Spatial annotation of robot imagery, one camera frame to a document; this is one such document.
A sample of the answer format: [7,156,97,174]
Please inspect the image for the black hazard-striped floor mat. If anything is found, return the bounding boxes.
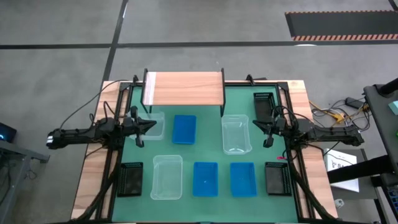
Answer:
[285,10,398,42]

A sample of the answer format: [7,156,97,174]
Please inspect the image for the black metal beam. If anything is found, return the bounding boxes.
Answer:
[326,154,398,184]

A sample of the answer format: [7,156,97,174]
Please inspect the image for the white cardboard box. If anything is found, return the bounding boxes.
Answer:
[323,148,361,193]

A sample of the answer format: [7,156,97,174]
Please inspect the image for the black metal table frame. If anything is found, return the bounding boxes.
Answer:
[93,74,330,224]

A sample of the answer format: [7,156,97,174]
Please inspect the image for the green table mat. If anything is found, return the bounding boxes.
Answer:
[111,85,300,223]

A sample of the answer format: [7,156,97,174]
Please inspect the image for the black floor cable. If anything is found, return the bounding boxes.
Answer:
[312,98,374,137]

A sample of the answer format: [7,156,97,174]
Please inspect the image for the black plastic basket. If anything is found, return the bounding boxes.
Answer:
[253,91,279,123]
[116,161,144,198]
[264,161,293,197]

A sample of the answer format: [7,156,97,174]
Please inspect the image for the black equipment stand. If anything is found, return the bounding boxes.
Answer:
[363,77,398,224]

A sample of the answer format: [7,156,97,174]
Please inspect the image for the black sleeved cable bundle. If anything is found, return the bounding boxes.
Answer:
[72,149,123,222]
[287,149,341,222]

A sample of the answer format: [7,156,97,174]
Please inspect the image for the black monitor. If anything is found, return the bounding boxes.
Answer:
[0,122,18,144]

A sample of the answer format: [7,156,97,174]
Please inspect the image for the thin black cable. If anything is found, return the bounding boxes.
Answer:
[58,79,135,131]

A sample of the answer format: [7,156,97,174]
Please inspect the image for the blue plastic basket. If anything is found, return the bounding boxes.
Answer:
[192,161,220,198]
[229,161,258,198]
[172,114,198,146]

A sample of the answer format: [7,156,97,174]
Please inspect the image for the black power adapter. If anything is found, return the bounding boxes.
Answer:
[345,97,367,110]

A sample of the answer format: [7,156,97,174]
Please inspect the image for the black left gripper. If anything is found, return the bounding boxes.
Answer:
[123,105,157,149]

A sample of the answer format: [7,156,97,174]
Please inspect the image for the clear plastic basket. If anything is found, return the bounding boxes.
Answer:
[129,111,165,141]
[221,113,253,156]
[150,154,183,201]

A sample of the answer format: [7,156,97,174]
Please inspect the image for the wooden shelf with black frame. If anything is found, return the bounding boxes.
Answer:
[141,67,226,118]

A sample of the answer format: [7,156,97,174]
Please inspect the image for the grey metal table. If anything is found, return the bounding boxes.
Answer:
[0,139,50,218]

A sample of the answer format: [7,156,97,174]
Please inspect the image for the panel with coloured buttons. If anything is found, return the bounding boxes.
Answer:
[385,185,398,215]

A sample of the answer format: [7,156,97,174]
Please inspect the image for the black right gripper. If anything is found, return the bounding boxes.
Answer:
[252,105,289,149]

